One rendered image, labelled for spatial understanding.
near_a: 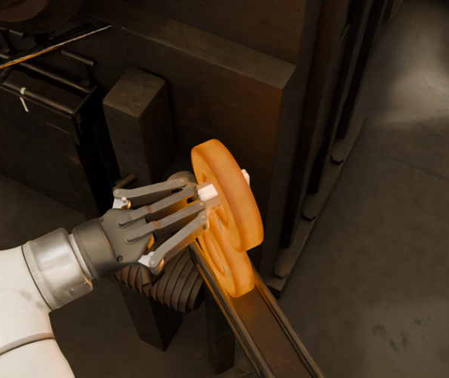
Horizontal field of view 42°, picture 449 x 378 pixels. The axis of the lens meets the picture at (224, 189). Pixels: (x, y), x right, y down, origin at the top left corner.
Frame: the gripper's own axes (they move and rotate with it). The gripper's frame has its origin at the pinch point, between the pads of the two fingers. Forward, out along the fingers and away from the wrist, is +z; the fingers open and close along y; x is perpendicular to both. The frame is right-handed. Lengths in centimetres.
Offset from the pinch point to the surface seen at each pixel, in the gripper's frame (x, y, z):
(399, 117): -93, -46, 87
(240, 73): -2.5, -18.6, 12.5
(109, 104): -8.8, -28.5, -7.1
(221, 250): -11.3, 2.9, -2.5
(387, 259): -91, -5, 52
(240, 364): -88, 2, 0
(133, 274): -37.3, -11.8, -15.2
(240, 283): -15.6, 7.4, -1.9
